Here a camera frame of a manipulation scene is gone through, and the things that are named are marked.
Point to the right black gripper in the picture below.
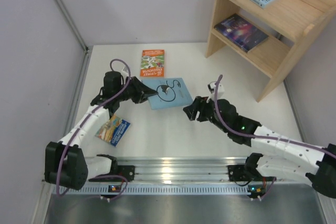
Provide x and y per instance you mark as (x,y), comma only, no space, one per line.
(203,111)

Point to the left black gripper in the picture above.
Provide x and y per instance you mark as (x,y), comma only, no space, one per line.
(137,91)

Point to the light blue swan book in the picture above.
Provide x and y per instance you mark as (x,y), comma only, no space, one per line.
(171,92)

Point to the dark purple galaxy book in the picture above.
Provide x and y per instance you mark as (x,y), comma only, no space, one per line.
(241,32)

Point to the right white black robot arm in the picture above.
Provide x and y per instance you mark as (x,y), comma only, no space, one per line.
(275,155)

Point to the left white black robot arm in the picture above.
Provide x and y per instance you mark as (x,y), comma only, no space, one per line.
(65,162)

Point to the orange treehouse book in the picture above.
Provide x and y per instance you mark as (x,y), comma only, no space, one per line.
(152,63)

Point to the blue colourful picture book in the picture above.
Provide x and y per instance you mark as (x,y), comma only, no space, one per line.
(113,130)

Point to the wooden two-tier shelf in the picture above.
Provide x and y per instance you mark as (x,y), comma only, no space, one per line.
(291,25)

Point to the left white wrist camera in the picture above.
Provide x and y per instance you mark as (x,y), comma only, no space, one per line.
(125,72)

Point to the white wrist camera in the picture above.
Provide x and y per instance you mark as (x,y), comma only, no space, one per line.
(215,88)
(125,72)

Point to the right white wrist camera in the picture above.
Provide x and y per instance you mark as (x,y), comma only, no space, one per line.
(215,88)

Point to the aluminium mounting rail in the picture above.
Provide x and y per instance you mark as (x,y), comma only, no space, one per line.
(180,171)

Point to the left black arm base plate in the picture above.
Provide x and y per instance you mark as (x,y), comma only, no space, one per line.
(117,174)

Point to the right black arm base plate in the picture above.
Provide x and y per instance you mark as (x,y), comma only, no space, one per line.
(237,173)

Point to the perforated cable duct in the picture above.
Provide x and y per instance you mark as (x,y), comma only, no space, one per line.
(165,189)

